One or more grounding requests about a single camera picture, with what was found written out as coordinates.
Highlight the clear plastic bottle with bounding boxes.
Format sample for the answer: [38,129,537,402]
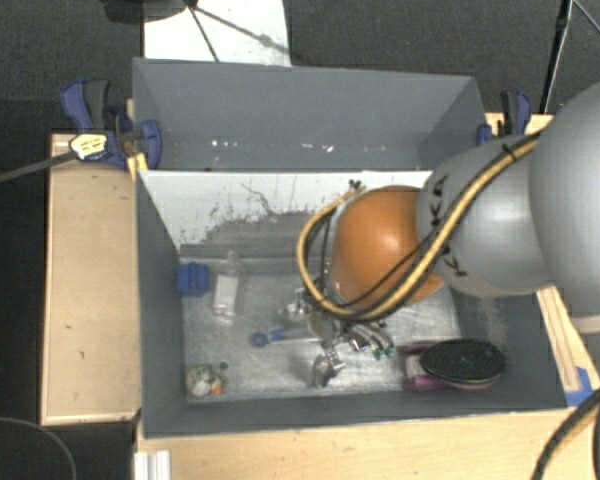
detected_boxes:
[211,250,247,320]

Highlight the black round disc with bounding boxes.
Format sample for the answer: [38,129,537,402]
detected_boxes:
[419,338,507,387]

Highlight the blue ribbed sponge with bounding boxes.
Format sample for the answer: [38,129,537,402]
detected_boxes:
[176,261,212,295]

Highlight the grey metal bin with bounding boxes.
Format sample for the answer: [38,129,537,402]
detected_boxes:
[129,56,569,439]

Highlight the pale wood board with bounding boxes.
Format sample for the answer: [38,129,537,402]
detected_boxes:
[39,132,144,427]

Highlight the blue ring-ended tool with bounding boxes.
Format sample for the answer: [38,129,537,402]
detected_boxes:
[249,326,287,348]

